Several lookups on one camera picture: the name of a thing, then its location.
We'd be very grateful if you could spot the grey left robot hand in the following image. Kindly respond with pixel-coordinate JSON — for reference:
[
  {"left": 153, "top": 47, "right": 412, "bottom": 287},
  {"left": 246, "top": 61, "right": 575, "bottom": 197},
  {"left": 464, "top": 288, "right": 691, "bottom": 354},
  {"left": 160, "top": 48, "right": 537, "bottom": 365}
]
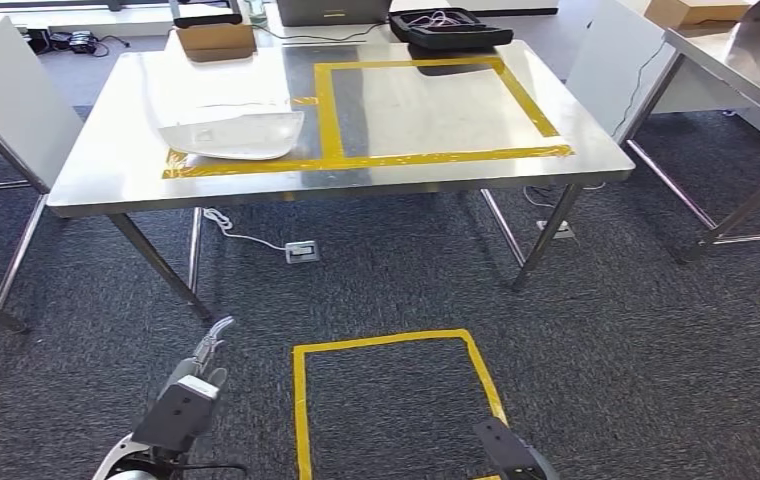
[{"left": 173, "top": 316, "right": 237, "bottom": 400}]

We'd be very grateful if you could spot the steel workbench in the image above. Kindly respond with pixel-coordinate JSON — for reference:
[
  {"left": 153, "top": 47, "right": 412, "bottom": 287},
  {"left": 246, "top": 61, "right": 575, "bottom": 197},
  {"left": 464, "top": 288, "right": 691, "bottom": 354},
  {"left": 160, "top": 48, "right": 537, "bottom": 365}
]
[
  {"left": 621, "top": 0, "right": 760, "bottom": 266},
  {"left": 46, "top": 38, "right": 637, "bottom": 324},
  {"left": 0, "top": 59, "right": 51, "bottom": 335}
]

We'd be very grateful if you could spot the black cable tangle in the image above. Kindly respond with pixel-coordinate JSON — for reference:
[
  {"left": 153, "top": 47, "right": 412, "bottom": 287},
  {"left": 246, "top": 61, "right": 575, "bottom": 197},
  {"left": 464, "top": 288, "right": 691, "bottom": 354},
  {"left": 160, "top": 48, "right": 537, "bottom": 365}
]
[{"left": 24, "top": 27, "right": 132, "bottom": 59}]

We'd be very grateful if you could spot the white side panel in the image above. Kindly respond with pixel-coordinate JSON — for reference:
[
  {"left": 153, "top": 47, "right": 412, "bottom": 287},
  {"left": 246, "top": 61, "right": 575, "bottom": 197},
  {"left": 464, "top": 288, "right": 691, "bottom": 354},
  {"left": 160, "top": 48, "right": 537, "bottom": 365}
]
[
  {"left": 0, "top": 16, "right": 84, "bottom": 195},
  {"left": 564, "top": 0, "right": 683, "bottom": 142}
]

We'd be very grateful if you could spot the grey laptop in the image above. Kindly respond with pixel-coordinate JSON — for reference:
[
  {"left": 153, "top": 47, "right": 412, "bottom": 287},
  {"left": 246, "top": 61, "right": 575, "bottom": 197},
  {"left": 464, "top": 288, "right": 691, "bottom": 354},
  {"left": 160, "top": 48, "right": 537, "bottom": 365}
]
[{"left": 275, "top": 0, "right": 395, "bottom": 28}]

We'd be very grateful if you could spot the white cable bundle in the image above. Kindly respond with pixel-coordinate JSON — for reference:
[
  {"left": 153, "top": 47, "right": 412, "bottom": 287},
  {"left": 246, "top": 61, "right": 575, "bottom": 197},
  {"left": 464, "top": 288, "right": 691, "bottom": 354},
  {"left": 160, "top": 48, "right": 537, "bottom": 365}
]
[{"left": 408, "top": 9, "right": 466, "bottom": 30}]

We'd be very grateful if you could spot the open black foam case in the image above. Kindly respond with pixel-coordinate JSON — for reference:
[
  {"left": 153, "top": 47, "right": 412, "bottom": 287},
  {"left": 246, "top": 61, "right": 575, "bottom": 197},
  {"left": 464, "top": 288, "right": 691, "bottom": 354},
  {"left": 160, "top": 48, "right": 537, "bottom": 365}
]
[{"left": 387, "top": 7, "right": 516, "bottom": 52}]

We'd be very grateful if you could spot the remote controller with screen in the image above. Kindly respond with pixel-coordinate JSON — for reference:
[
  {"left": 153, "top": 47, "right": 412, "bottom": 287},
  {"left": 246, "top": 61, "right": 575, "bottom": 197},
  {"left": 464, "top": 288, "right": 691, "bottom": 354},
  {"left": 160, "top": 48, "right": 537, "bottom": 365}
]
[{"left": 169, "top": 0, "right": 244, "bottom": 30}]

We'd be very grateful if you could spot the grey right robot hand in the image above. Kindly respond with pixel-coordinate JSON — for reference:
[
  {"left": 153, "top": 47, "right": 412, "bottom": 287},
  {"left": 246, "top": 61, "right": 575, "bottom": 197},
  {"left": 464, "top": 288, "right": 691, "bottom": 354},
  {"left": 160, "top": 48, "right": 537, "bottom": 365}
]
[{"left": 471, "top": 417, "right": 561, "bottom": 480}]

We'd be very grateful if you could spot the white power cable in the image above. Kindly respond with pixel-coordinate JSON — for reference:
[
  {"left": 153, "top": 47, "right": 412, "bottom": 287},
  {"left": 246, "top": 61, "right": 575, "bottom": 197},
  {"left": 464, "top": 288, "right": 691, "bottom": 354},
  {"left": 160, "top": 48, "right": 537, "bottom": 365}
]
[{"left": 201, "top": 206, "right": 289, "bottom": 252}]

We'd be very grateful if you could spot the brown cardboard box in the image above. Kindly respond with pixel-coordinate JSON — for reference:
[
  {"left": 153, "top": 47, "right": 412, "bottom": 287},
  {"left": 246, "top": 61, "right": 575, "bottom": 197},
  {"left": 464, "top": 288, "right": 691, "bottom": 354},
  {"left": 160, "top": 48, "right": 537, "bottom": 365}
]
[
  {"left": 643, "top": 0, "right": 756, "bottom": 29},
  {"left": 174, "top": 23, "right": 259, "bottom": 64}
]

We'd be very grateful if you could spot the yellow floor tape square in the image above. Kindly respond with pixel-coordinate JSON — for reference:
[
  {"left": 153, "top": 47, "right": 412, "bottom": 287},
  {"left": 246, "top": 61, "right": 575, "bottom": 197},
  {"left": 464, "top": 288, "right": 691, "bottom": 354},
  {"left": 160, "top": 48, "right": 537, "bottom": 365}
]
[{"left": 291, "top": 328, "right": 509, "bottom": 480}]

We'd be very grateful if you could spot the white curved plastic part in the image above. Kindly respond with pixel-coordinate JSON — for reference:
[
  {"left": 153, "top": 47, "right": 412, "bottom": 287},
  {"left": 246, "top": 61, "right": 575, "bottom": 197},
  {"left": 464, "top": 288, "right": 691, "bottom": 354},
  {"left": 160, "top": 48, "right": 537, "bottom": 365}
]
[{"left": 156, "top": 110, "right": 306, "bottom": 162}]

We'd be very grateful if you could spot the floor outlet box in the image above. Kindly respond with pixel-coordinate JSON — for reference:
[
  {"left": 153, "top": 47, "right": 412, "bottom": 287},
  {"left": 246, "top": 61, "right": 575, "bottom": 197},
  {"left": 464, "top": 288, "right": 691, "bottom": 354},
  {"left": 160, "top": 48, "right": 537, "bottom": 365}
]
[
  {"left": 536, "top": 219, "right": 577, "bottom": 240},
  {"left": 284, "top": 239, "right": 321, "bottom": 266}
]

